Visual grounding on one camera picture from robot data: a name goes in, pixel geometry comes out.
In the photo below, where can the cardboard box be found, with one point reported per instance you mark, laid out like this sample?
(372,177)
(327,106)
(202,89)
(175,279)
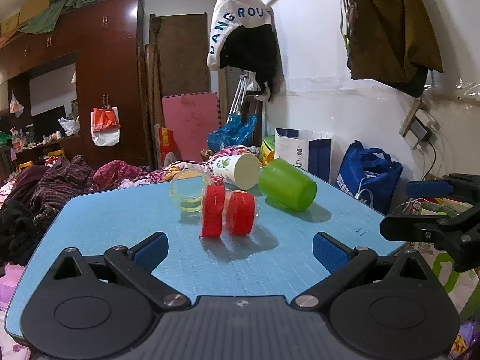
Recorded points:
(35,5)

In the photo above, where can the white paper cup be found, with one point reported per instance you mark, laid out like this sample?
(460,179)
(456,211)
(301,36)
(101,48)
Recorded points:
(238,170)

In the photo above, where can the brown wooden wardrobe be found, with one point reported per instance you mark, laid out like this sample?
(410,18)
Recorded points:
(108,82)

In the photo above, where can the red snack bag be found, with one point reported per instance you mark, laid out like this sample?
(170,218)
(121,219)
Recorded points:
(167,148)

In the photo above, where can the red and white plastic bag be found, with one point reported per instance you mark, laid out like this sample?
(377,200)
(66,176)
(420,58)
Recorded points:
(105,125)

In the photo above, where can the green and white carton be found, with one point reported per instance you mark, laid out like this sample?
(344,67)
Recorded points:
(450,270)

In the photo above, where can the clear cup with red band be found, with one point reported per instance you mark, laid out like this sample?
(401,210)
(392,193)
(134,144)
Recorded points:
(242,217)
(213,213)

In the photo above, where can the green plastic cup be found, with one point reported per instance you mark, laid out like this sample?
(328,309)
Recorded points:
(287,191)

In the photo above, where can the wall power socket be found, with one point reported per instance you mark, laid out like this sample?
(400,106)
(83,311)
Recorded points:
(422,125)

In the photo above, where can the pile of patterned clothes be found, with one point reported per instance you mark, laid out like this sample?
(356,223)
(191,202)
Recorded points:
(75,183)

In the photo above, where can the metal crutches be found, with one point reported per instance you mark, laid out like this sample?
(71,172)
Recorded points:
(240,93)

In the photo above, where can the white and blue paper bag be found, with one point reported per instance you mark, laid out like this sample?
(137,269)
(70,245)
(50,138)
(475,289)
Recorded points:
(303,150)

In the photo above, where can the brown wooden board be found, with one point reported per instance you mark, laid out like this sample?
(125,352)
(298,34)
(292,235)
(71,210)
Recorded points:
(180,56)

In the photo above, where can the green cloth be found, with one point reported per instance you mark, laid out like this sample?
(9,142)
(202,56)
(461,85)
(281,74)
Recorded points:
(56,11)

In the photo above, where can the black hanging garment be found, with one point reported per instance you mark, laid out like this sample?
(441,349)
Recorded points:
(251,52)

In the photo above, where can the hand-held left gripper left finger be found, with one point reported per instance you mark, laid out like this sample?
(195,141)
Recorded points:
(152,251)

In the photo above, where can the clear glass cup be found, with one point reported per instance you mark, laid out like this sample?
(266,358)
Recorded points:
(187,195)

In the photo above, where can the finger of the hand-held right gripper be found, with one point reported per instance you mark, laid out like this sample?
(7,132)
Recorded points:
(427,188)
(412,229)

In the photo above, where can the black cloth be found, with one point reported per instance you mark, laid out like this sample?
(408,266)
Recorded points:
(17,228)

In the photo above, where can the olive hanging jacket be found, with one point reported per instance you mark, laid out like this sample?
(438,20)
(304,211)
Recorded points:
(390,33)

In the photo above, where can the green and yellow box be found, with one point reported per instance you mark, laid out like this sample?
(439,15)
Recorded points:
(268,150)

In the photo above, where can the white hooded jacket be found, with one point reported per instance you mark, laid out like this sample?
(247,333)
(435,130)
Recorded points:
(228,18)

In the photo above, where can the blue tote bag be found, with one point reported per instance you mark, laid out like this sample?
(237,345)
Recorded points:
(369,178)

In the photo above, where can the dark television screen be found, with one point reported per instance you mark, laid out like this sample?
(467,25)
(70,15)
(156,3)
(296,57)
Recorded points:
(48,120)

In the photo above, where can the pink foam mat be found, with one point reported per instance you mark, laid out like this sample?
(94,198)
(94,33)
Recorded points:
(190,127)

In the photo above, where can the small hanging plastic bag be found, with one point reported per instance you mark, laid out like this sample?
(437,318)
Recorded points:
(15,105)

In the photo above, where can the blue plastic bag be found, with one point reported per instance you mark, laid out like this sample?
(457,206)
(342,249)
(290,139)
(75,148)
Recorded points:
(234,131)

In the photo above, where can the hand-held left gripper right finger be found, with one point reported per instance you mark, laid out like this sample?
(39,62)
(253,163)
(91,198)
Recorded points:
(330,252)

